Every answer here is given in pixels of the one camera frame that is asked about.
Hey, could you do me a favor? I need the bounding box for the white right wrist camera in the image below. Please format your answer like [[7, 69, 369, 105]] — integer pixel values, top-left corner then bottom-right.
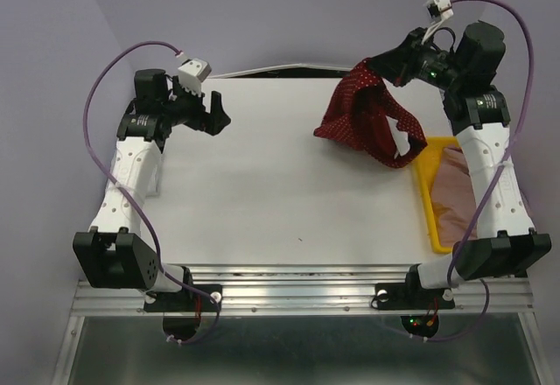
[[422, 0, 454, 44]]

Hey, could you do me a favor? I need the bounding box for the pink skirt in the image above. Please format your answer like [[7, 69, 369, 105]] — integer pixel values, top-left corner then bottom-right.
[[430, 146, 476, 248]]

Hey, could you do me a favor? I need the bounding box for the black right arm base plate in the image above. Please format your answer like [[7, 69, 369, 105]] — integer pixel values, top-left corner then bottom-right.
[[370, 283, 456, 311]]

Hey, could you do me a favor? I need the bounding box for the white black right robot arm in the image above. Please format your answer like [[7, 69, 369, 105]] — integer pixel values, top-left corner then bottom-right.
[[367, 21, 551, 306]]

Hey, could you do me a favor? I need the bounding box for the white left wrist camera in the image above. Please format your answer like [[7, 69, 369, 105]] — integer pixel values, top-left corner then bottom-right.
[[176, 52, 212, 97]]

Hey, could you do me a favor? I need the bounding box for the aluminium mounting rail frame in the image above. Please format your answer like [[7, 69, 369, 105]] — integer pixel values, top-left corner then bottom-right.
[[52, 63, 548, 385]]

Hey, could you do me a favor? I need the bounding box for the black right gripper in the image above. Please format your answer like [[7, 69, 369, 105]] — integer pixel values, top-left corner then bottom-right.
[[366, 26, 467, 92]]

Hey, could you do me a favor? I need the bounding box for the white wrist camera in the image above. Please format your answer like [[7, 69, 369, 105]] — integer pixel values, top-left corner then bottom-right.
[[422, 0, 454, 44], [176, 52, 212, 97]]

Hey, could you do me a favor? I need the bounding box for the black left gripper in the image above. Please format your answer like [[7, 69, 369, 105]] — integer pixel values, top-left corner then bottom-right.
[[163, 76, 232, 137]]

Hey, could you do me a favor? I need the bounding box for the red polka dot skirt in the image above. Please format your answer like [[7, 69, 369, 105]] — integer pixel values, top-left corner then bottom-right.
[[313, 59, 428, 169]]

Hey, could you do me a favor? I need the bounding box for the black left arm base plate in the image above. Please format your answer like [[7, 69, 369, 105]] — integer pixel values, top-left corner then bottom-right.
[[142, 290, 216, 312]]

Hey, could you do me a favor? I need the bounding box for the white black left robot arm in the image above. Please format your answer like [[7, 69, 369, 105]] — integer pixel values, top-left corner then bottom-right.
[[73, 59, 231, 310]]

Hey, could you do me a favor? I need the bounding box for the yellow plastic tray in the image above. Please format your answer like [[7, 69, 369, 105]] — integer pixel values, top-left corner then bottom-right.
[[413, 136, 459, 254]]

